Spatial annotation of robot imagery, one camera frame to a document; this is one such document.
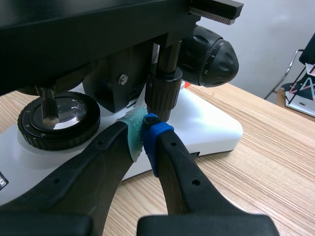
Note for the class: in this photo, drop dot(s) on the dark blue chair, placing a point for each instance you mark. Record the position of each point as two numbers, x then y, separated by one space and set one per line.
299 71

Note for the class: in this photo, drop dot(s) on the white and black microscope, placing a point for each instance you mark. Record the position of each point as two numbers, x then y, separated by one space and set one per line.
103 49

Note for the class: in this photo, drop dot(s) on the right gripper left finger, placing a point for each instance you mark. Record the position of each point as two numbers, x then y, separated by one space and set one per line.
81 177

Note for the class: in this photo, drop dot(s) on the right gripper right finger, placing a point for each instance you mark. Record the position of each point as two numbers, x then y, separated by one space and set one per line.
182 182

